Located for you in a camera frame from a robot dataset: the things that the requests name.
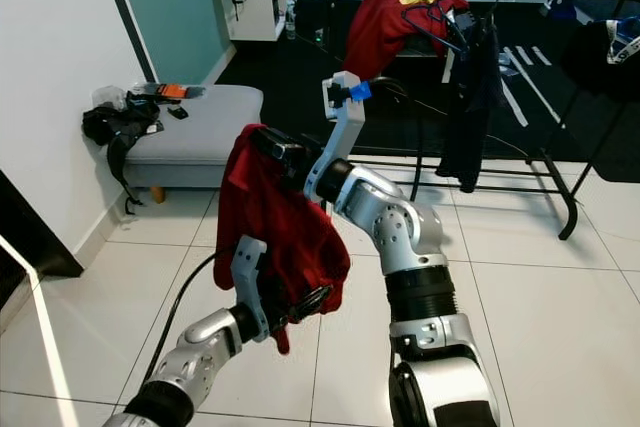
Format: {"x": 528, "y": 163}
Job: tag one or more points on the red t-shirt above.
{"x": 270, "y": 217}

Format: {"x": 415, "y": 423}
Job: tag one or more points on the navy blue t-shirt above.
{"x": 470, "y": 107}

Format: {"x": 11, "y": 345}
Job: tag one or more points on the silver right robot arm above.
{"x": 410, "y": 237}

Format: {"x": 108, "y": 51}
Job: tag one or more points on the blue plastic hanger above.
{"x": 628, "y": 25}

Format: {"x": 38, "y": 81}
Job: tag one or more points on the black rug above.
{"x": 300, "y": 77}

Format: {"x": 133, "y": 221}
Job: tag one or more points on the blue tape tag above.
{"x": 361, "y": 90}

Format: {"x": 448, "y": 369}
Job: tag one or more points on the small black item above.
{"x": 176, "y": 113}

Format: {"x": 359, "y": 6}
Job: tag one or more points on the orange black device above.
{"x": 172, "y": 91}

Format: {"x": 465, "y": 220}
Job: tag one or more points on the clear water bottle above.
{"x": 288, "y": 17}

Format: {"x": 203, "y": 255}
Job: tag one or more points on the white shelf cabinet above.
{"x": 260, "y": 12}

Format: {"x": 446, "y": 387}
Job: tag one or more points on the red blanket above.
{"x": 375, "y": 32}

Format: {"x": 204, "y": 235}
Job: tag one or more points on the black bag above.
{"x": 115, "y": 127}

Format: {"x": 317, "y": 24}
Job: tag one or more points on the clear plastic bag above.
{"x": 107, "y": 97}

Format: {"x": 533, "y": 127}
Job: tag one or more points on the black machine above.
{"x": 460, "y": 32}

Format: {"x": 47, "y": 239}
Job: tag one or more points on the black garment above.
{"x": 590, "y": 57}

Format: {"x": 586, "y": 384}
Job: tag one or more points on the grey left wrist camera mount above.
{"x": 250, "y": 272}

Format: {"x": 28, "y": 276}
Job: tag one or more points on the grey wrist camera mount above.
{"x": 250, "y": 272}
{"x": 345, "y": 122}

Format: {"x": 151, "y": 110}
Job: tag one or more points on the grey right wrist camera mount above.
{"x": 345, "y": 122}

